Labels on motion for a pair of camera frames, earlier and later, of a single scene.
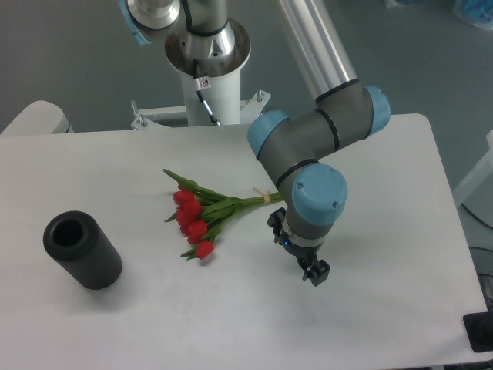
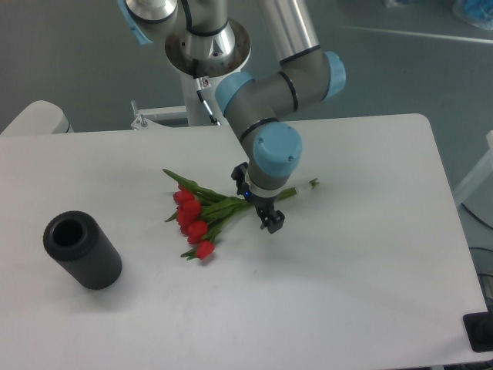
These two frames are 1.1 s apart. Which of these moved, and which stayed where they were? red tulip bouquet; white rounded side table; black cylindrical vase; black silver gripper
Moved: black silver gripper
Stayed: white rounded side table; black cylindrical vase; red tulip bouquet
